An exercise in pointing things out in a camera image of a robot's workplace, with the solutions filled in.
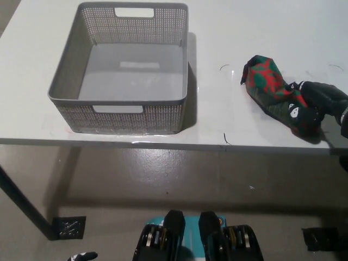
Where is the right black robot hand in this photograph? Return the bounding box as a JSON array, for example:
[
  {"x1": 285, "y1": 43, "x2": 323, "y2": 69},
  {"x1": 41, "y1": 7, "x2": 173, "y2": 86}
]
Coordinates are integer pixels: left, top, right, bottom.
[{"x1": 287, "y1": 80, "x2": 348, "y2": 126}]

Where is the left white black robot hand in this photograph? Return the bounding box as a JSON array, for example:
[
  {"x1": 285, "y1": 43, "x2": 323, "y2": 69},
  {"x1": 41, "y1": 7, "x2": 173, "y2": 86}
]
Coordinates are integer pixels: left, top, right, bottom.
[{"x1": 66, "y1": 251, "x2": 98, "y2": 261}]

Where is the red green coffee bean bag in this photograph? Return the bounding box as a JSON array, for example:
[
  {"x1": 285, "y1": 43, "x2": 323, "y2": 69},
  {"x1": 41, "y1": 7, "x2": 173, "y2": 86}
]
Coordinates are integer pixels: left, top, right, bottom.
[{"x1": 240, "y1": 54, "x2": 325, "y2": 137}]

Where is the black floor tape patch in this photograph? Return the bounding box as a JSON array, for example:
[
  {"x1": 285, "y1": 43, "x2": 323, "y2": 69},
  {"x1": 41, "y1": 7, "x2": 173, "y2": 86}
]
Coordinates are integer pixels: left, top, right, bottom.
[
  {"x1": 51, "y1": 215, "x2": 87, "y2": 240},
  {"x1": 301, "y1": 227, "x2": 340, "y2": 252}
]

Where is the black metal table leg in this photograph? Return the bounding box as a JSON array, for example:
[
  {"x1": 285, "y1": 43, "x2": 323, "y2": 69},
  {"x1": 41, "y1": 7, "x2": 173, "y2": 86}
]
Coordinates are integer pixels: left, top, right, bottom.
[{"x1": 0, "y1": 164, "x2": 59, "y2": 241}]

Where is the grey perforated plastic basket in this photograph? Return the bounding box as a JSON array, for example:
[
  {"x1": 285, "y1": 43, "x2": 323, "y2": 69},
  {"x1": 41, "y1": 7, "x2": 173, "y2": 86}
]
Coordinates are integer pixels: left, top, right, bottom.
[{"x1": 47, "y1": 2, "x2": 190, "y2": 135}]

